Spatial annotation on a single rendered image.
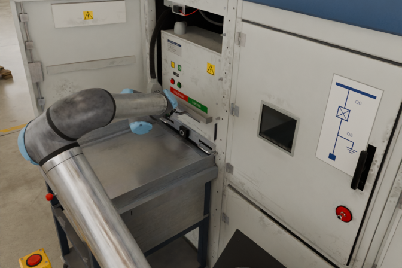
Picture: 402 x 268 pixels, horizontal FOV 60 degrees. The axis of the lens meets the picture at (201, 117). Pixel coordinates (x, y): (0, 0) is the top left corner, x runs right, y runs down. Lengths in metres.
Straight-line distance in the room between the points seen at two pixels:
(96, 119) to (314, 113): 0.69
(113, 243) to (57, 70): 1.15
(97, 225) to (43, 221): 1.86
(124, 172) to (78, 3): 0.84
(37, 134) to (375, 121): 0.93
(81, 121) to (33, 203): 2.08
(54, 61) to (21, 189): 1.50
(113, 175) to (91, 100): 0.77
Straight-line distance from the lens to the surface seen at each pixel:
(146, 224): 1.66
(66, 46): 1.92
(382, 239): 1.30
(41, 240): 2.71
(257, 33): 1.29
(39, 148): 1.02
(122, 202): 1.51
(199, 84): 1.72
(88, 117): 0.98
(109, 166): 1.76
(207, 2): 1.51
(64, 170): 1.00
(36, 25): 1.88
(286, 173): 1.38
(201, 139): 1.82
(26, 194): 3.11
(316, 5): 1.14
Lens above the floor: 1.87
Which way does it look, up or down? 28 degrees down
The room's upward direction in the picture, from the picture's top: 2 degrees clockwise
